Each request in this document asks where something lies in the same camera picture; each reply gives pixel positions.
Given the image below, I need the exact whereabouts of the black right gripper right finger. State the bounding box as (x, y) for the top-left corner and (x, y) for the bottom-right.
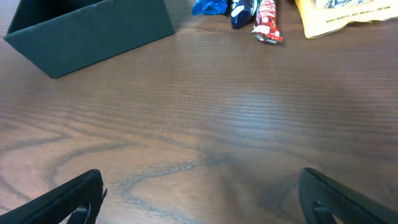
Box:
(298, 167), (397, 224)

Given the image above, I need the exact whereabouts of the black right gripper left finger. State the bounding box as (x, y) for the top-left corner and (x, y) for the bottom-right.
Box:
(1, 169), (107, 224)

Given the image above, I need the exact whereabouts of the dark green gift box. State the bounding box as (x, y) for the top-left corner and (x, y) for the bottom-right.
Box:
(4, 0), (174, 78)

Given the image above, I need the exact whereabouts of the blue cookie packet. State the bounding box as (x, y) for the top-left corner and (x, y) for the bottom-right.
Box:
(192, 0), (228, 16)

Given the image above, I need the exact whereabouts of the red KitKat bar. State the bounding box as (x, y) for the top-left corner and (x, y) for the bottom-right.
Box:
(251, 0), (283, 45)

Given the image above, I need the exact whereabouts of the yellow sunflower seed bag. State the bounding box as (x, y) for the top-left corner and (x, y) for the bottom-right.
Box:
(295, 0), (397, 39)

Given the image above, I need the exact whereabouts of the purple Dairy Milk bar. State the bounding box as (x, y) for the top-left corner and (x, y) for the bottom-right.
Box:
(230, 0), (259, 29)

